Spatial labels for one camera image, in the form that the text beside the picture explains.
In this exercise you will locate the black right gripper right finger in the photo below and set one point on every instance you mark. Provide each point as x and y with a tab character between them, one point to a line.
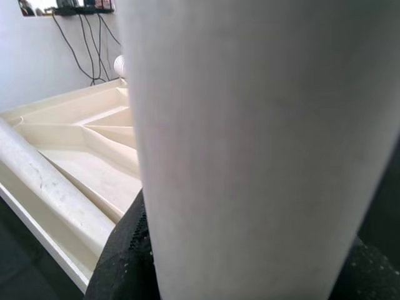
368	275

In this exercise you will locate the black power strip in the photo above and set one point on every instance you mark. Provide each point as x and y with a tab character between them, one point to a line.
81	11

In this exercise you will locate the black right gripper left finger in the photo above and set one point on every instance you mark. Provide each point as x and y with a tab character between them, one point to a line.
125	259

